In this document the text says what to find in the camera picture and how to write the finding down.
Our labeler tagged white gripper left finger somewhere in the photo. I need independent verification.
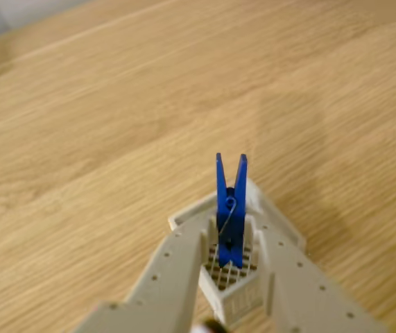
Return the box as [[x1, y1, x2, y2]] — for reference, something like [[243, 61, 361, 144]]
[[74, 228, 208, 333]]

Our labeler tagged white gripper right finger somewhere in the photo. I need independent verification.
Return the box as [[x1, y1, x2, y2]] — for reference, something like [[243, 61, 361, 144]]
[[257, 224, 390, 333]]

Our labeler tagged blue clothes peg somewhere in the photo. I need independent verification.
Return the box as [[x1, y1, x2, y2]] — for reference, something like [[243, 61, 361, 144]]
[[215, 152, 249, 270]]

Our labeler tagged small white lattice crate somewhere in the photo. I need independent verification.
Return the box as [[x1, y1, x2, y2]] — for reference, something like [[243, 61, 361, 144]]
[[167, 176, 308, 326]]

